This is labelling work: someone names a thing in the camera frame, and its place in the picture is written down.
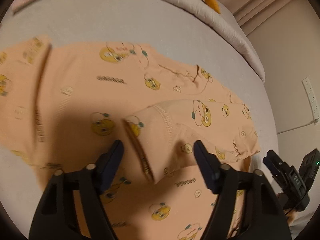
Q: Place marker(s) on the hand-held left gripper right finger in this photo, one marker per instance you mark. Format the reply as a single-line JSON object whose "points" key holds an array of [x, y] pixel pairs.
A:
{"points": [[202, 160]]}

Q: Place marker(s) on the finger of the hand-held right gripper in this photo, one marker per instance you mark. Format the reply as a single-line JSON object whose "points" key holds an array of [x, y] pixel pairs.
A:
{"points": [[271, 161]]}

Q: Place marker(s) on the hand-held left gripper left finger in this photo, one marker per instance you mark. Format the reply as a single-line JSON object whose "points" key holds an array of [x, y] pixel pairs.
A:
{"points": [[113, 160]]}

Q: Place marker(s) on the peach printed small shirt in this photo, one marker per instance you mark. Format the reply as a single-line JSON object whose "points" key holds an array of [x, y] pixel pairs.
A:
{"points": [[75, 80]]}

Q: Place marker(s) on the lilac folded duvet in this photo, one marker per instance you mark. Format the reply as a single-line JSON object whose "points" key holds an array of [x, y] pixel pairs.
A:
{"points": [[225, 22]]}

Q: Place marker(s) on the lilac bed sheet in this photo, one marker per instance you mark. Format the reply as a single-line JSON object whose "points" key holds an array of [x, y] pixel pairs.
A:
{"points": [[112, 17]]}

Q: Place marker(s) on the pink curtain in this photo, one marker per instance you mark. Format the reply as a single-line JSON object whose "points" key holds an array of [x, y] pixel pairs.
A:
{"points": [[262, 5]]}

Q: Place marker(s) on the white wall power strip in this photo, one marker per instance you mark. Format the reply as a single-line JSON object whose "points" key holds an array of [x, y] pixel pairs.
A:
{"points": [[311, 97]]}

